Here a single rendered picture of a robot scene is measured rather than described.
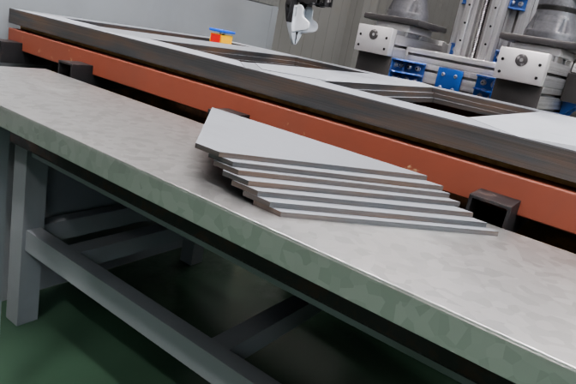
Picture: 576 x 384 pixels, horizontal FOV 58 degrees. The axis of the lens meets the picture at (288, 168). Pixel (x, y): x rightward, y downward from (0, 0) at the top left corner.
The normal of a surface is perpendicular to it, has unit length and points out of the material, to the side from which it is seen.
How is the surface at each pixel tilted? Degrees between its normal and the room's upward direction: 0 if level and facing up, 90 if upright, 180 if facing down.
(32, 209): 90
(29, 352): 0
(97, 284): 90
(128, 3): 90
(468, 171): 90
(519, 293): 0
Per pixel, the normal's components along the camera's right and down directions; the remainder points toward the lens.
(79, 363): 0.18, -0.95
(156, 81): -0.58, 0.11
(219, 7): 0.80, 0.29
